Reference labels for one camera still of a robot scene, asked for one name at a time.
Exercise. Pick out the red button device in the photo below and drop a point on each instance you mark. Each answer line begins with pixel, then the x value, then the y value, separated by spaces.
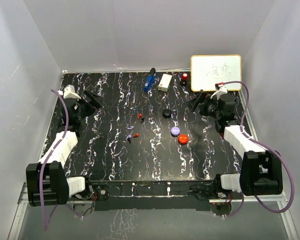
pixel 184 79

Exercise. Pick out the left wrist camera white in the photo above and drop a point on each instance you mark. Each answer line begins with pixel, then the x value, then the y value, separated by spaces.
pixel 69 92

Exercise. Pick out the black earbud charging case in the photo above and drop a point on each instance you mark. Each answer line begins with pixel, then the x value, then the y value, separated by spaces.
pixel 166 113

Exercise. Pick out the blue stapler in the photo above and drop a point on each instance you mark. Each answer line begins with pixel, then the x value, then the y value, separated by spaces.
pixel 149 80

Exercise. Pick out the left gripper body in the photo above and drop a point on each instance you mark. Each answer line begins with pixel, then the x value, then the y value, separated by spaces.
pixel 85 109

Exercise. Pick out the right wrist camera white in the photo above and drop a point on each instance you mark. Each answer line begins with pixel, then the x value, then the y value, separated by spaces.
pixel 220 89

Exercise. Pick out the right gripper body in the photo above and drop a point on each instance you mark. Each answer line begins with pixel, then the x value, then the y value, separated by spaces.
pixel 209 107

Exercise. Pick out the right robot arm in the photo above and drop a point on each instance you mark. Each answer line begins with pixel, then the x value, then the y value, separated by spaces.
pixel 261 170

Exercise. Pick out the white and green box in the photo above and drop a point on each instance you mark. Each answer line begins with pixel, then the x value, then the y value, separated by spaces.
pixel 164 83

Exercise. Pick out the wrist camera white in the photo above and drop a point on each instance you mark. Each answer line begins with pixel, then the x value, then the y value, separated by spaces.
pixel 69 92
pixel 220 89

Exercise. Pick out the white whiteboard with wooden frame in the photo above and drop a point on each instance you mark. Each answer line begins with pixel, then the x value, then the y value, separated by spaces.
pixel 208 70

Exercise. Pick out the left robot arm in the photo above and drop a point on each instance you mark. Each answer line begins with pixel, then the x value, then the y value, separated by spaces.
pixel 46 181

